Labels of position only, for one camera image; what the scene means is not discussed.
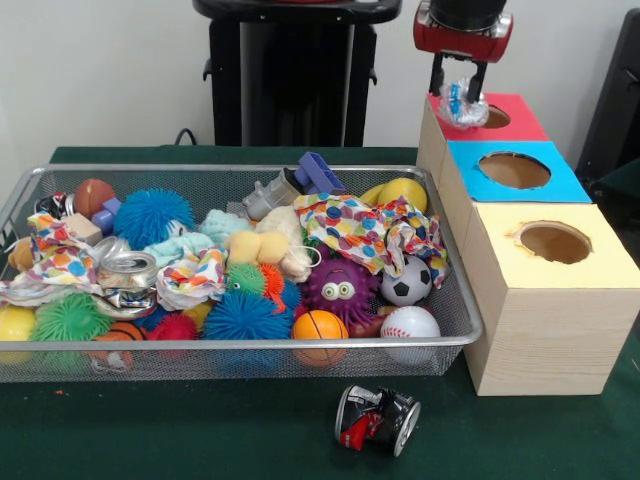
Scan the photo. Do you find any purple spiky monster toy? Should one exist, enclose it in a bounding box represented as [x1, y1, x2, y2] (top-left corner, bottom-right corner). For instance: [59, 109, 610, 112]
[301, 244, 389, 326]

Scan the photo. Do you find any blue spiky rubber ball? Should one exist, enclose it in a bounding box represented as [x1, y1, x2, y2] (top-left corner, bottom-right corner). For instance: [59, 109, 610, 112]
[113, 188, 196, 251]
[203, 289, 295, 342]

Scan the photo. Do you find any orange foam basketball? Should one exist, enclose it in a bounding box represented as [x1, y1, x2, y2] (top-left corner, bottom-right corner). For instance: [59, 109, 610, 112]
[292, 309, 350, 370]

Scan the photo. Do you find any crushed silver can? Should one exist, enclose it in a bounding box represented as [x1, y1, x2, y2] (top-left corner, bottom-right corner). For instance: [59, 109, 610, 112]
[97, 249, 160, 294]

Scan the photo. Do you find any colourful paper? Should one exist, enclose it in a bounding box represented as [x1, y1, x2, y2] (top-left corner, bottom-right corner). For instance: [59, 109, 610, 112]
[292, 192, 450, 289]

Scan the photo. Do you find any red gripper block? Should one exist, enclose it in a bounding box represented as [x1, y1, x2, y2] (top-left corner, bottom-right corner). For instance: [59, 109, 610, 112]
[412, 0, 514, 102]

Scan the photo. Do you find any black chair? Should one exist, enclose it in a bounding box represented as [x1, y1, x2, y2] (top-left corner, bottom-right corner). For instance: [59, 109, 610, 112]
[574, 7, 640, 176]

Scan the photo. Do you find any crushed red black can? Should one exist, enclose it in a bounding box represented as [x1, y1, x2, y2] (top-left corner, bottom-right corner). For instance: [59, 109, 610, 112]
[334, 384, 423, 459]

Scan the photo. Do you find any dark green table cloth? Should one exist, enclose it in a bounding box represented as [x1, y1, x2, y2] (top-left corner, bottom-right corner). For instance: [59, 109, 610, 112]
[0, 144, 640, 480]
[582, 158, 640, 236]

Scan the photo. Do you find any purple plastic toy block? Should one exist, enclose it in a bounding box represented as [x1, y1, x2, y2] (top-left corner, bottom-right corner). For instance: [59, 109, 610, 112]
[293, 150, 346, 194]

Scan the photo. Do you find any yellow plastic ball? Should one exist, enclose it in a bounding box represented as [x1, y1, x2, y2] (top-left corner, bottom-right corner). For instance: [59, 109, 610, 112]
[363, 178, 430, 211]

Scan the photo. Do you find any black white soccer ball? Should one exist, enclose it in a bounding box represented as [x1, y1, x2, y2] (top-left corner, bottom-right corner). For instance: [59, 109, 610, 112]
[380, 254, 434, 307]

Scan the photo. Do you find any white foam baseball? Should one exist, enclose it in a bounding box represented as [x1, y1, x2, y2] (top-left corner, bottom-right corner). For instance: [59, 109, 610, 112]
[380, 305, 442, 364]

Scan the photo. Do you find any wooden box with three holes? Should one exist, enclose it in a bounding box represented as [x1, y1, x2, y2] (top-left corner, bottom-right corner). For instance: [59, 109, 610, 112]
[417, 92, 640, 397]

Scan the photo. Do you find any shallow wire mesh bin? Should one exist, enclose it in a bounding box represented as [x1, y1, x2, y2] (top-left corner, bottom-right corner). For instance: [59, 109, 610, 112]
[0, 163, 487, 385]

